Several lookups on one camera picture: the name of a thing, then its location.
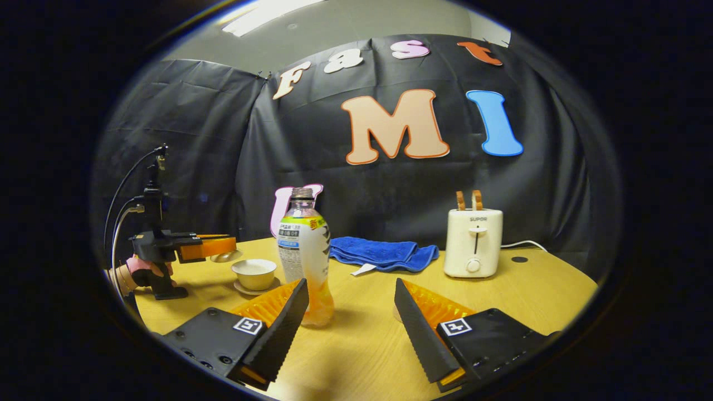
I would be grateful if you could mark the white toaster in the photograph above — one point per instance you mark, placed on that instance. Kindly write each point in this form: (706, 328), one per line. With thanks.
(473, 239)

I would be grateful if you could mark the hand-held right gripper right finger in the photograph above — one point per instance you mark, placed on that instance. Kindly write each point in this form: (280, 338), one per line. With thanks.
(423, 340)

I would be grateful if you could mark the clear water bottle printed label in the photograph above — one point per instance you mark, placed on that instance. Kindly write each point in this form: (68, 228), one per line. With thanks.
(303, 250)

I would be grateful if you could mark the blue towel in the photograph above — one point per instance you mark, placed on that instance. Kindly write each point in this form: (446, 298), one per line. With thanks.
(384, 252)

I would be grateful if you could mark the black backdrop cloth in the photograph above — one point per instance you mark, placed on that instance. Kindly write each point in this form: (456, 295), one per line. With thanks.
(390, 189)

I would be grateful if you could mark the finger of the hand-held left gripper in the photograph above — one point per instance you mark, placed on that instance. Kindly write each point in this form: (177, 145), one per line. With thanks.
(209, 248)

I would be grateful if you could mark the cream ceramic teacup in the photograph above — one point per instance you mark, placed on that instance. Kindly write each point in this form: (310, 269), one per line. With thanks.
(253, 275)

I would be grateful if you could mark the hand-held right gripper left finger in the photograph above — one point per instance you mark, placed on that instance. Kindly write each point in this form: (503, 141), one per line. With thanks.
(278, 334)

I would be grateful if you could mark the cream teacup lid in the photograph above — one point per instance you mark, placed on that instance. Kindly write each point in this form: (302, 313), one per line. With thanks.
(225, 257)

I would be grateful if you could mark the toast slice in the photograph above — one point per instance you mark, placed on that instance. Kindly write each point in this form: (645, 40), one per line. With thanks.
(460, 201)
(477, 200)

